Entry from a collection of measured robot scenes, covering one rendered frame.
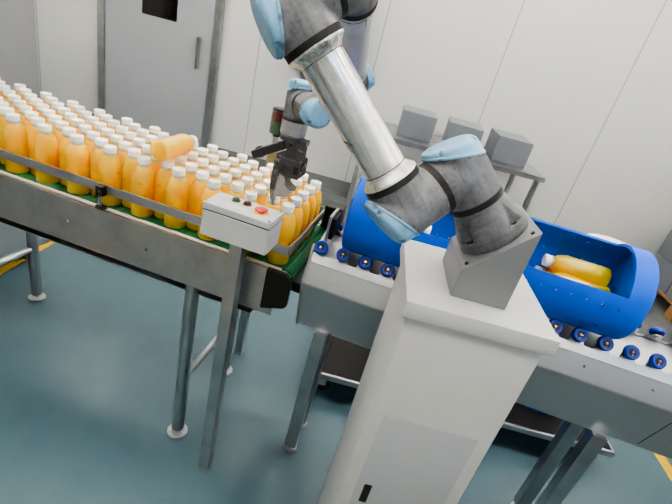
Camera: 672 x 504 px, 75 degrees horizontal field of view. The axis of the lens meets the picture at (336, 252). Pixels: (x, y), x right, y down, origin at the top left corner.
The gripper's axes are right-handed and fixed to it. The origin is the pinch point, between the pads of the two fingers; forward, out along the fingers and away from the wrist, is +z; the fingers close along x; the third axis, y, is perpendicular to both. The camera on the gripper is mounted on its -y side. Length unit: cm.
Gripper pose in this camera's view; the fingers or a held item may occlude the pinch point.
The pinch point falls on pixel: (274, 197)
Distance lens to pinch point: 139.2
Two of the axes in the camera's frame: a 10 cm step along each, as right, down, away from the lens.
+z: -2.3, 8.7, 4.4
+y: 9.4, 3.2, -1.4
